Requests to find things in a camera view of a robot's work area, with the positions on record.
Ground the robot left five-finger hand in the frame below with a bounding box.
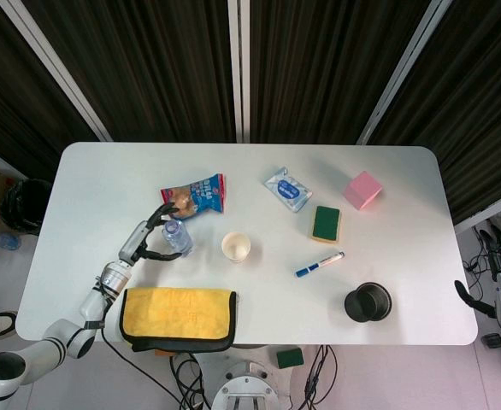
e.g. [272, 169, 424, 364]
[117, 202, 184, 264]

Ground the clear plastic water bottle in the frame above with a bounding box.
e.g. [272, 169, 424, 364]
[161, 219, 194, 256]

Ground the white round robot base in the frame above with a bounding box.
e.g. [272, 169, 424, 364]
[210, 360, 292, 410]

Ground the white paper cup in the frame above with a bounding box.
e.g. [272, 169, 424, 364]
[221, 231, 251, 263]

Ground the yellow cloth with black edge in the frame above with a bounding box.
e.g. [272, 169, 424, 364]
[118, 287, 239, 353]

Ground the blue red snack bag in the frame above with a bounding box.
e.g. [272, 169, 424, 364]
[160, 173, 228, 219]

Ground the black trash bag bin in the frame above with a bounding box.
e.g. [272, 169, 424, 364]
[4, 179, 54, 234]

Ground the black mesh pen holder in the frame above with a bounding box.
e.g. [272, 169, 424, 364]
[344, 280, 393, 323]

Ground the blue white wet wipes pack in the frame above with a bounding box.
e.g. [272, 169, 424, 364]
[262, 166, 314, 214]

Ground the black curtain panel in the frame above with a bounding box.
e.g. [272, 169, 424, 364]
[249, 0, 429, 145]
[0, 0, 102, 180]
[21, 0, 237, 143]
[369, 0, 501, 226]

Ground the pink foam cube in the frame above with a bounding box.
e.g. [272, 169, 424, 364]
[342, 170, 384, 211]

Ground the blue white marker pen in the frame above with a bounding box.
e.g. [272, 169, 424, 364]
[294, 250, 346, 278]

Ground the green yellow scrub sponge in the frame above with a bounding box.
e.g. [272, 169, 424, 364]
[309, 205, 344, 245]

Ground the small green sponge block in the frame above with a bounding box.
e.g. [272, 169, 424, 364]
[275, 348, 305, 369]

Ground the black cable bundle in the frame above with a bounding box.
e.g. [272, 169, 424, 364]
[100, 328, 211, 410]
[302, 344, 338, 410]
[463, 224, 500, 296]

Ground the white frame post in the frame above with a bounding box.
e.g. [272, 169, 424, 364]
[227, 0, 251, 144]
[0, 0, 114, 143]
[355, 0, 453, 145]

